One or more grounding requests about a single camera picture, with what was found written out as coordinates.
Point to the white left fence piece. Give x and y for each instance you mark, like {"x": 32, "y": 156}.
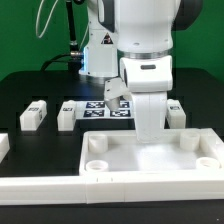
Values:
{"x": 4, "y": 145}

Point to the black cable post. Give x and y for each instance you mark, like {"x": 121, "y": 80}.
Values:
{"x": 74, "y": 63}

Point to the white desk tabletop tray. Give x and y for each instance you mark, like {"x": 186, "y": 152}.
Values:
{"x": 175, "y": 150}

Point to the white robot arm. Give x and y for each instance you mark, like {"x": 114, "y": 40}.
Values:
{"x": 129, "y": 48}

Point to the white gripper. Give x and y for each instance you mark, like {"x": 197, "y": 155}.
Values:
{"x": 145, "y": 76}

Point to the fiducial marker sheet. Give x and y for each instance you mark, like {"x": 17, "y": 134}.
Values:
{"x": 99, "y": 110}

